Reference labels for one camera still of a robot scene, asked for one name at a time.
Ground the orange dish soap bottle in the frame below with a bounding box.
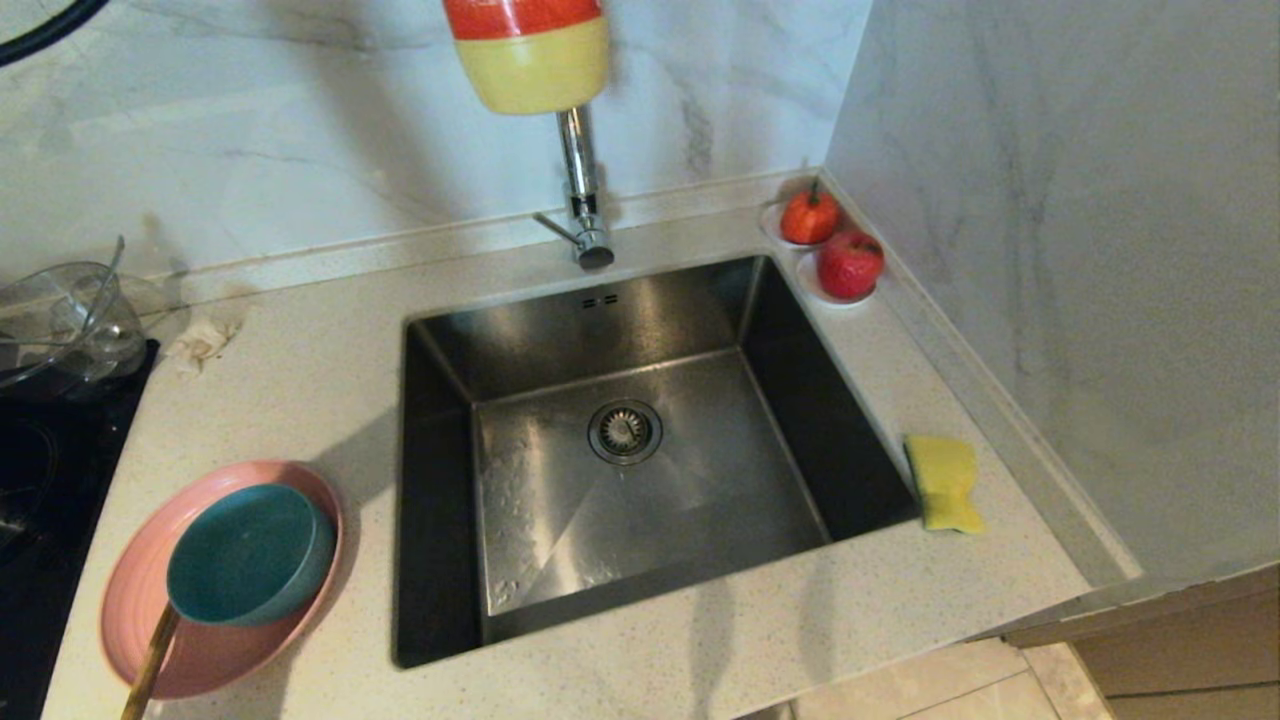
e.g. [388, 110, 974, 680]
[443, 0, 611, 116]

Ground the stainless steel sink basin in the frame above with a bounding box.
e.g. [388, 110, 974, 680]
[393, 255, 921, 669]

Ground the yellow sponge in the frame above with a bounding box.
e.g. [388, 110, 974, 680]
[904, 434, 987, 535]

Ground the round metal drain strainer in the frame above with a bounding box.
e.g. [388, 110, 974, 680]
[588, 400, 664, 467]

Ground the chrome gooseneck faucet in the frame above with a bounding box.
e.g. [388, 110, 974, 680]
[535, 105, 617, 273]

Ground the small white dish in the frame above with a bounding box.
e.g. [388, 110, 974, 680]
[796, 252, 879, 311]
[760, 203, 841, 253]

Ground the red toy tomato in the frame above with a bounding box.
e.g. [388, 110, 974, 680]
[780, 180, 841, 248]

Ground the red toy apple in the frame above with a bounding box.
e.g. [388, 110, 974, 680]
[817, 232, 886, 303]

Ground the crumpled white tissue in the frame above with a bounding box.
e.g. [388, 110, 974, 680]
[165, 313, 247, 377]

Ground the teal bowl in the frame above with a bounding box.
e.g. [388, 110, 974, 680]
[166, 483, 337, 627]

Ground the clear glass cup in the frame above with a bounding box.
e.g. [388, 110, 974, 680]
[55, 275, 151, 383]

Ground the thin metal spoon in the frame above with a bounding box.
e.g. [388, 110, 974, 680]
[84, 236, 128, 337]

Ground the pink plate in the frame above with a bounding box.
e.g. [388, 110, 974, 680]
[99, 459, 346, 700]

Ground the black induction cooktop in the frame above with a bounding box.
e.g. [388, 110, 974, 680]
[0, 340, 163, 720]

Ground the clear glass bowl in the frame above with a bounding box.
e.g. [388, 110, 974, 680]
[0, 262, 129, 394]

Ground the light wooden cabinet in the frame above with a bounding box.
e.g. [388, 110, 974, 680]
[1000, 560, 1280, 720]

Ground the smooth black arm cable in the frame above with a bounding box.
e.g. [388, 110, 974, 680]
[0, 0, 111, 69]

